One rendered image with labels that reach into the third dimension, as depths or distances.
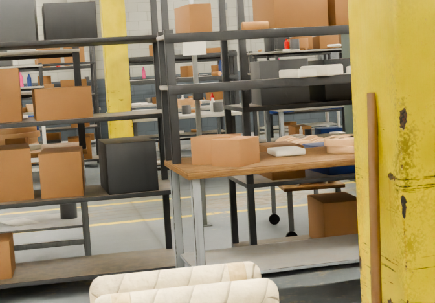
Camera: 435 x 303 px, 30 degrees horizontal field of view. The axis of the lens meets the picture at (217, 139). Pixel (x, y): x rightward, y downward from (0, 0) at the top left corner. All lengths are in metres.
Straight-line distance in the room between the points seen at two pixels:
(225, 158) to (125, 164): 1.11
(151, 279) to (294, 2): 4.83
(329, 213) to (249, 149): 1.42
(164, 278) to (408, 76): 0.98
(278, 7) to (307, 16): 0.22
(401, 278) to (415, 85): 0.43
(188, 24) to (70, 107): 1.08
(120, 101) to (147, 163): 4.24
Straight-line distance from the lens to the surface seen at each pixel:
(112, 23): 9.67
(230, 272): 0.95
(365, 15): 1.93
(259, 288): 0.87
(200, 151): 4.67
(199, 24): 4.84
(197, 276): 0.94
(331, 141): 4.88
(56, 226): 6.44
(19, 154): 5.51
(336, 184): 6.62
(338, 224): 5.85
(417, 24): 1.80
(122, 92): 9.66
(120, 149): 5.43
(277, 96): 5.67
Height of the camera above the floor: 1.44
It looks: 5 degrees down
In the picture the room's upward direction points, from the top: 3 degrees counter-clockwise
